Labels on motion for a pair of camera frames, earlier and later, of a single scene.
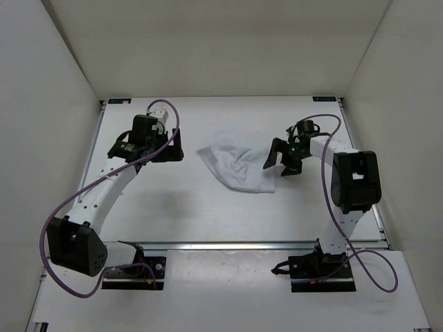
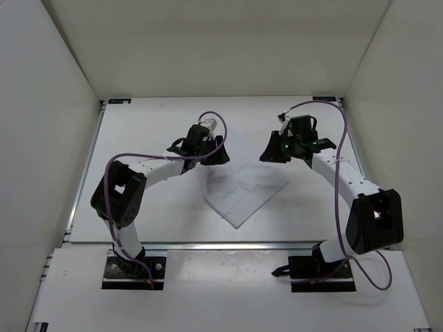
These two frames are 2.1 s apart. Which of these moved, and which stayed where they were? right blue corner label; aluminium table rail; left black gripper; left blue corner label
Moved: left black gripper
Stayed: aluminium table rail; left blue corner label; right blue corner label
